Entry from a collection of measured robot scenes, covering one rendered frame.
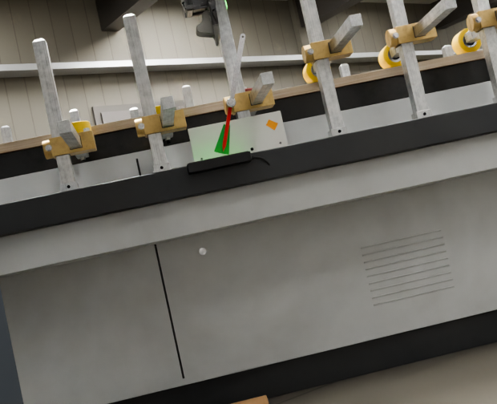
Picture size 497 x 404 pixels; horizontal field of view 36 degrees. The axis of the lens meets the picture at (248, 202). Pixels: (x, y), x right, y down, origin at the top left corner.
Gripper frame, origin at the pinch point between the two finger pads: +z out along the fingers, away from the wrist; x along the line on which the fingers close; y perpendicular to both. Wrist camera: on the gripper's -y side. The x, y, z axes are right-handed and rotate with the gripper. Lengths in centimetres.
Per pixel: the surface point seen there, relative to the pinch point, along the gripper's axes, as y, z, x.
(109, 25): 27, -196, -584
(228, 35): -3.8, -2.5, -6.1
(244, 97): -4.1, 15.4, -5.3
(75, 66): 67, -153, -555
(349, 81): -40, 13, -27
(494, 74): -76, 22, -6
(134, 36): 21.6, -7.0, -6.1
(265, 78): -6.7, 16.5, 18.3
